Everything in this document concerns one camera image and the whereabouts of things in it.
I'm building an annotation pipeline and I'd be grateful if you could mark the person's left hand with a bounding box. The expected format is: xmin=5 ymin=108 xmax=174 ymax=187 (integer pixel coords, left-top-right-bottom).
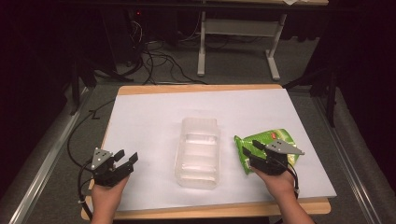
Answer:
xmin=91 ymin=175 xmax=131 ymax=203

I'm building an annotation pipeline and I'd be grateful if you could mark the white metal desk frame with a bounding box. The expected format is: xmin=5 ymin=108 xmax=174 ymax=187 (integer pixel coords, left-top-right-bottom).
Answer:
xmin=196 ymin=0 xmax=330 ymax=82

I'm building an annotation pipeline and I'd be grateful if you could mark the black metal stand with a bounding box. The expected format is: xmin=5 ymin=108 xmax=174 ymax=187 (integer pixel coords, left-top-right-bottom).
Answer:
xmin=282 ymin=66 xmax=340 ymax=129
xmin=68 ymin=57 xmax=134 ymax=117

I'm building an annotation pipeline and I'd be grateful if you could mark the clear plastic container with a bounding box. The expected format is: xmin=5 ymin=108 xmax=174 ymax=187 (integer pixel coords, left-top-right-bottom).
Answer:
xmin=174 ymin=117 xmax=221 ymax=190

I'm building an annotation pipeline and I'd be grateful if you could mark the green snack bag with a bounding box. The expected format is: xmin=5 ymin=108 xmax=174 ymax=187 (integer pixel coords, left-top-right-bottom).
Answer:
xmin=233 ymin=128 xmax=302 ymax=175

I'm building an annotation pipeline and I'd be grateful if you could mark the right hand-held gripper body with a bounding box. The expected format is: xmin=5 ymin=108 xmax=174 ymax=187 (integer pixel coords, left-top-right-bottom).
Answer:
xmin=248 ymin=139 xmax=306 ymax=177

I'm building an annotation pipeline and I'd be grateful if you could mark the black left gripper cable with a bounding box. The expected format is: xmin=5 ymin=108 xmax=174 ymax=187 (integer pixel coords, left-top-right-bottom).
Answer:
xmin=66 ymin=98 xmax=117 ymax=222

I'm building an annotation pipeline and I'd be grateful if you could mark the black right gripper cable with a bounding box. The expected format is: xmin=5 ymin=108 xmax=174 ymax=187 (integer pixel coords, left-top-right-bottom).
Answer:
xmin=281 ymin=157 xmax=301 ymax=200

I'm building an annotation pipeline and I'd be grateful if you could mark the tangle of black floor cables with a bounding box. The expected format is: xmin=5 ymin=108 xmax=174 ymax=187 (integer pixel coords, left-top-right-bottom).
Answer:
xmin=124 ymin=18 xmax=209 ymax=86

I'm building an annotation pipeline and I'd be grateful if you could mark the person's right hand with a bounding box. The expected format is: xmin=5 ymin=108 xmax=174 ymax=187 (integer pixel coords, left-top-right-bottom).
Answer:
xmin=250 ymin=166 xmax=298 ymax=201

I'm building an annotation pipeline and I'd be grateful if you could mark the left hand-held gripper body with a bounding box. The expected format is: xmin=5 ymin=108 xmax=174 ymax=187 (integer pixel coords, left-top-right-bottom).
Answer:
xmin=90 ymin=147 xmax=131 ymax=188

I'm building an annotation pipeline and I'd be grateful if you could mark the white paper sheet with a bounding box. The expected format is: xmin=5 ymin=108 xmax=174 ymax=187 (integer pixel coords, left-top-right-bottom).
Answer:
xmin=88 ymin=88 xmax=338 ymax=213

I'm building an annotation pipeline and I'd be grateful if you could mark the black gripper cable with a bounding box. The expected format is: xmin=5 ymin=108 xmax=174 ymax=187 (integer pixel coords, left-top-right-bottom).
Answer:
xmin=281 ymin=157 xmax=301 ymax=200
xmin=66 ymin=98 xmax=117 ymax=222

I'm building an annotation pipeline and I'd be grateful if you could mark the aluminium rail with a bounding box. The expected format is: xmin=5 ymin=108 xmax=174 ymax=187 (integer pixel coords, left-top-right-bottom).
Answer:
xmin=8 ymin=87 xmax=92 ymax=224
xmin=312 ymin=96 xmax=396 ymax=224

